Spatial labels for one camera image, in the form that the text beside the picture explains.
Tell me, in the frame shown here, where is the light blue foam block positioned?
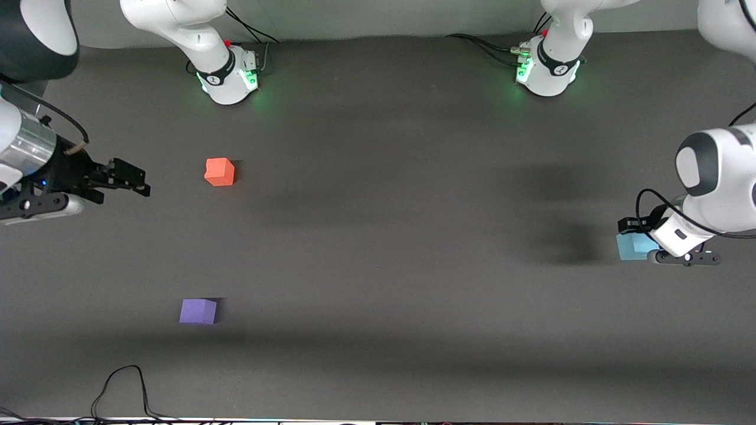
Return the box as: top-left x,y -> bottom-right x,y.
616,232 -> 660,262

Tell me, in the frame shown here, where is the orange foam block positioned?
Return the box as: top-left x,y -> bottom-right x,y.
204,158 -> 236,187

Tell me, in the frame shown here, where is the purple foam block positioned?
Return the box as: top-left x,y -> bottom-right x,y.
179,299 -> 217,325

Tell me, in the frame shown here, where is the black right base cable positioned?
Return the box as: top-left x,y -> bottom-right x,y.
224,7 -> 279,45

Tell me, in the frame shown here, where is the black base cable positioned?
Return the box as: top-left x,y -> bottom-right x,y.
445,33 -> 523,67
224,7 -> 279,45

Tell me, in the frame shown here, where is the black looped table cable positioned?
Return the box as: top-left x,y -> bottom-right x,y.
90,365 -> 178,423

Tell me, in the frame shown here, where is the black left base cable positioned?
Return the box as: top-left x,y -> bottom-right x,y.
445,33 -> 523,67

